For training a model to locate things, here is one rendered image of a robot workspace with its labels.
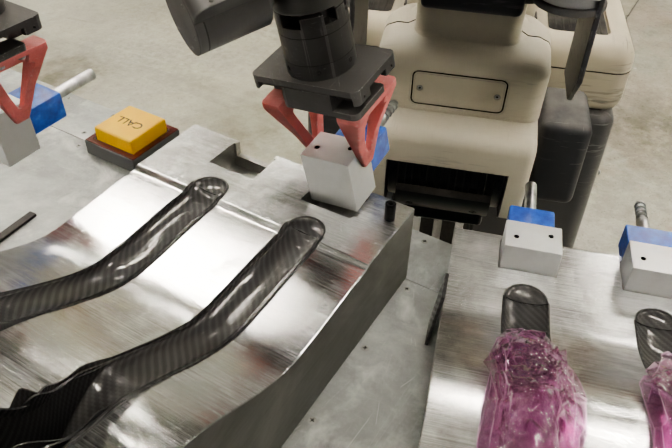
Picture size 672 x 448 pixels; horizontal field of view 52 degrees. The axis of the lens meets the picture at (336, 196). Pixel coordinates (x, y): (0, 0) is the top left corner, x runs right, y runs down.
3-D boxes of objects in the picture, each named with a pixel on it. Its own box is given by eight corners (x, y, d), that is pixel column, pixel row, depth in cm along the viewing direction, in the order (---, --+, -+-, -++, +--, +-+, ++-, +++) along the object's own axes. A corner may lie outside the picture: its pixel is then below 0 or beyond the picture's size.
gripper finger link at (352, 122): (371, 193, 58) (353, 100, 52) (301, 174, 61) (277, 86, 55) (407, 145, 62) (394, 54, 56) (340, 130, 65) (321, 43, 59)
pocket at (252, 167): (239, 168, 73) (237, 140, 71) (280, 185, 71) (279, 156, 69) (212, 191, 70) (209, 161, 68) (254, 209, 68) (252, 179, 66)
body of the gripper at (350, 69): (360, 114, 52) (344, 27, 48) (255, 93, 57) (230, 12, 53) (398, 69, 56) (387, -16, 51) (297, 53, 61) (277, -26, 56)
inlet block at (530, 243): (502, 201, 74) (511, 160, 70) (549, 209, 73) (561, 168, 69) (494, 287, 64) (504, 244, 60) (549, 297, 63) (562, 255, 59)
